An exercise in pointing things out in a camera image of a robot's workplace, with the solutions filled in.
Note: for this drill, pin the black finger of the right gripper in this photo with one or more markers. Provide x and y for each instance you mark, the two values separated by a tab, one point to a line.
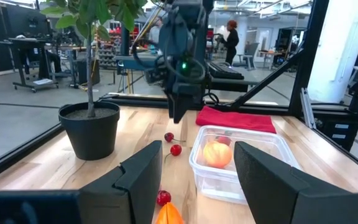
177	109

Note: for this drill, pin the black rolling cart desk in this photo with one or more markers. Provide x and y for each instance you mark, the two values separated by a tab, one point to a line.
33	43

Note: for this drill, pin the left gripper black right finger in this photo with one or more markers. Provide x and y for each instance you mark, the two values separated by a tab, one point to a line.
275	193

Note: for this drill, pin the black aluminium table frame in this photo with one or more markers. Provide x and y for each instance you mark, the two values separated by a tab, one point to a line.
306	62

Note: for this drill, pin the black pole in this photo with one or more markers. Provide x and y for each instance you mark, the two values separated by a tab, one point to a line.
125	40

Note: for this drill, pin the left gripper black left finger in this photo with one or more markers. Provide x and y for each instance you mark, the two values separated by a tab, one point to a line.
120	202

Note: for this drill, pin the grey office chair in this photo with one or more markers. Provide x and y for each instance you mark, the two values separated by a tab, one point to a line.
248	53

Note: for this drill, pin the red cloth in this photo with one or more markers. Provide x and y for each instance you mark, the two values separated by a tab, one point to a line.
235	119

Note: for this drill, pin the black computer tower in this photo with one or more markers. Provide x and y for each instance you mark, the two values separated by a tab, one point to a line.
87	73

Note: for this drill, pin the orange toy carrot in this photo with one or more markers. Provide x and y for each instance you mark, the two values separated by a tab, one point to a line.
169	215

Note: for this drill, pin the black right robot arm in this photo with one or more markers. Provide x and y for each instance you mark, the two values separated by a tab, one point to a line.
179	31

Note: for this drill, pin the shelf with red bins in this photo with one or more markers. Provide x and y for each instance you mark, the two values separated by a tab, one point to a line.
110	46

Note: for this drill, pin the white metal bracket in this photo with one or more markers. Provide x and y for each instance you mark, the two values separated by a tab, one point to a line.
308	107

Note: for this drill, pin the dark red toy cherry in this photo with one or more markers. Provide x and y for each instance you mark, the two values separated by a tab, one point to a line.
163	198

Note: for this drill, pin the black control box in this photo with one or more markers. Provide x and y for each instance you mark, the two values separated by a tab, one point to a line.
337	132

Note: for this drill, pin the small wooden table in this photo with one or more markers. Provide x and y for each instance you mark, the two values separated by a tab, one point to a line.
269	53

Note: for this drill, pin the person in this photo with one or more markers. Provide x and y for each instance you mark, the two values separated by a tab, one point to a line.
231	42

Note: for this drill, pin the white paper sheet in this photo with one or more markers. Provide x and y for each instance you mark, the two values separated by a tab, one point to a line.
42	81

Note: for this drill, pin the orange toy peach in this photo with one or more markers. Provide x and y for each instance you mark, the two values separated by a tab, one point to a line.
217	154

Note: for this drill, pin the clear plastic tupperware container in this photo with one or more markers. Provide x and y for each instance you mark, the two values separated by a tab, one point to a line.
222	183

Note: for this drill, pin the black backlit keyboard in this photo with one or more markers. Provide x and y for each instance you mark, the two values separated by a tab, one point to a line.
225	71

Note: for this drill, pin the potted green plant black pot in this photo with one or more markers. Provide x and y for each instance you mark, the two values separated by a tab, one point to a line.
89	133

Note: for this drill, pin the leafy red toy strawberry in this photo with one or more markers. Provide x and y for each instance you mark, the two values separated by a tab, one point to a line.
224	140

